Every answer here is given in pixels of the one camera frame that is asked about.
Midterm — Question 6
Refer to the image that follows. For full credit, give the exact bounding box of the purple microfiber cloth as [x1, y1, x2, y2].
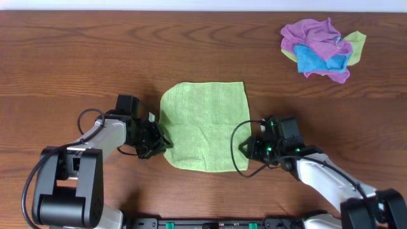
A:
[280, 19, 350, 84]

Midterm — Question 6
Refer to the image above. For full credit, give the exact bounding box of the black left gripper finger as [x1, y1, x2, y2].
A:
[138, 142, 172, 159]
[155, 123, 173, 149]

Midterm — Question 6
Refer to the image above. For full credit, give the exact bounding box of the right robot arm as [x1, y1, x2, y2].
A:
[238, 116, 406, 229]

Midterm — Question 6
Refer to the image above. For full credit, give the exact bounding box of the light green microfiber cloth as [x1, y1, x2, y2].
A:
[159, 82, 251, 172]

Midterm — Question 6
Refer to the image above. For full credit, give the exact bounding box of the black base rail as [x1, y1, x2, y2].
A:
[121, 218, 305, 229]

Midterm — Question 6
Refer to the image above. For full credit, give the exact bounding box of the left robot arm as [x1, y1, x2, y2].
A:
[22, 95, 172, 228]

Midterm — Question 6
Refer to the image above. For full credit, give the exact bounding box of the blue microfiber cloth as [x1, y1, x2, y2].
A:
[293, 37, 354, 73]

